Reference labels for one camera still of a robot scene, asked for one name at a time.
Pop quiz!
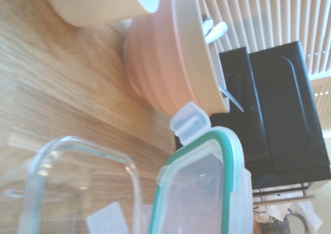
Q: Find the clear lid with green seal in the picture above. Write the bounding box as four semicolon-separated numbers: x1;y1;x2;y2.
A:
148;101;253;234

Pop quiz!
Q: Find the glass food container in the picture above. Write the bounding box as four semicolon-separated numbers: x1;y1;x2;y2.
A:
0;135;146;234

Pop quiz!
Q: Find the white mug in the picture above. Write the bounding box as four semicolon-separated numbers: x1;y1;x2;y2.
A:
42;0;162;28

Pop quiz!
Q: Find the short white spoon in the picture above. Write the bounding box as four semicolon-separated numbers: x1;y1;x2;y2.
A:
203;18;229;43

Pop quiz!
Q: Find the narrow beige window blind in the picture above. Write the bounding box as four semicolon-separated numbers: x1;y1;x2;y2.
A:
308;75;331;139

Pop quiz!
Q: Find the pink bowl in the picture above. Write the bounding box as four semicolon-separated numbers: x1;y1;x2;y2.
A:
123;0;216;116

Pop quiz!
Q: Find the black toaster oven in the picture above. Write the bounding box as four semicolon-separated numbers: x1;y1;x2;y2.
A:
175;40;331;206

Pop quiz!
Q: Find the long white spoon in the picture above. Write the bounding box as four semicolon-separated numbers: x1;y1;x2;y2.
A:
219;84;245;113

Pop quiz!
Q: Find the wide beige window blind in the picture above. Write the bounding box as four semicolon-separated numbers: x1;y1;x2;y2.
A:
196;0;331;76

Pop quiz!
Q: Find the white plastic bag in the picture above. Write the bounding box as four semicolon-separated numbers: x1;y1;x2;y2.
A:
253;202;324;234

